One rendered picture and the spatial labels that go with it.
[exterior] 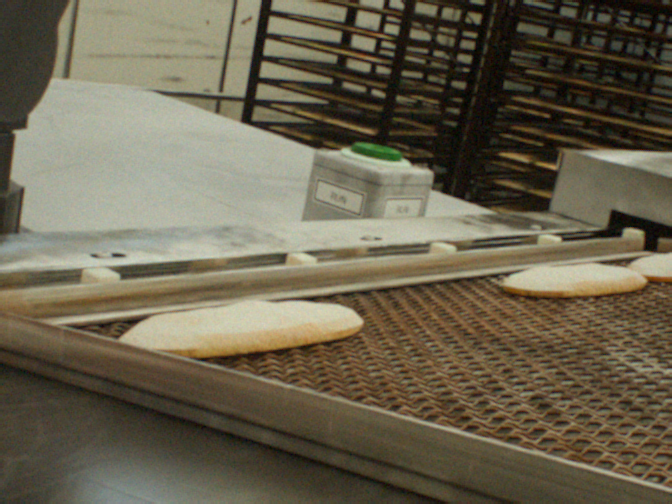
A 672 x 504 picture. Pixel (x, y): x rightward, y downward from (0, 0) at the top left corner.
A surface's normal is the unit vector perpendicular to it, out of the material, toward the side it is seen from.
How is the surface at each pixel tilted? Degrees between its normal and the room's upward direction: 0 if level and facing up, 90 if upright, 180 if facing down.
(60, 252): 0
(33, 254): 0
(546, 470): 90
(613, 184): 90
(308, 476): 10
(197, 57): 90
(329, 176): 90
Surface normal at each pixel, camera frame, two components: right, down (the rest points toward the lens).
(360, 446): -0.65, 0.05
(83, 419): 0.06, -0.99
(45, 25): 0.94, 0.25
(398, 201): 0.74, 0.29
